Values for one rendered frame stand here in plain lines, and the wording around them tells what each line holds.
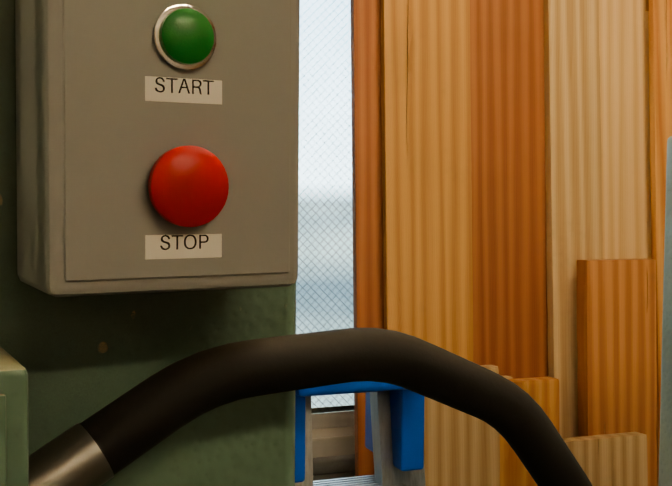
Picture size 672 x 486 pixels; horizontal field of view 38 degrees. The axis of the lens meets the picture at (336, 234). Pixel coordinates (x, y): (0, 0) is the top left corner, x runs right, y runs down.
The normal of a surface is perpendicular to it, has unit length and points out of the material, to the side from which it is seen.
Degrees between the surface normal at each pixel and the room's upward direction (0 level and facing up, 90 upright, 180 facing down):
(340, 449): 90
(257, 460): 90
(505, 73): 87
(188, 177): 90
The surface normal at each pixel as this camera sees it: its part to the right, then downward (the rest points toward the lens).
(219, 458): 0.47, 0.05
